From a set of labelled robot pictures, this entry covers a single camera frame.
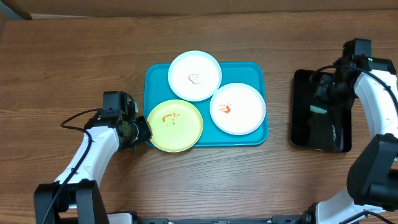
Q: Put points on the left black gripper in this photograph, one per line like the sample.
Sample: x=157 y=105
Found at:
x=146 y=132

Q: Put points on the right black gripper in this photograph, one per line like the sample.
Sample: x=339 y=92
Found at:
x=321 y=95

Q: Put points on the green scouring sponge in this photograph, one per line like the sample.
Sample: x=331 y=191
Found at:
x=318 y=109

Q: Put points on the yellow-green plate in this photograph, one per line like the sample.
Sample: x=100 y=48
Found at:
x=176 y=125

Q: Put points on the white plate top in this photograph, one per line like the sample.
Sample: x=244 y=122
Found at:
x=194 y=75

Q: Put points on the white plate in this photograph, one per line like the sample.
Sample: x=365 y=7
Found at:
x=237 y=109
x=194 y=75

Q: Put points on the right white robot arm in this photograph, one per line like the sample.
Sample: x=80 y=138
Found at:
x=371 y=186

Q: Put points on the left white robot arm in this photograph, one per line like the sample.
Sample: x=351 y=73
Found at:
x=75 y=197

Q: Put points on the black water tray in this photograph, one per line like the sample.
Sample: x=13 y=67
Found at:
x=331 y=132

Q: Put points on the teal plastic tray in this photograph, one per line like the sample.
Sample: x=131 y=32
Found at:
x=157 y=90

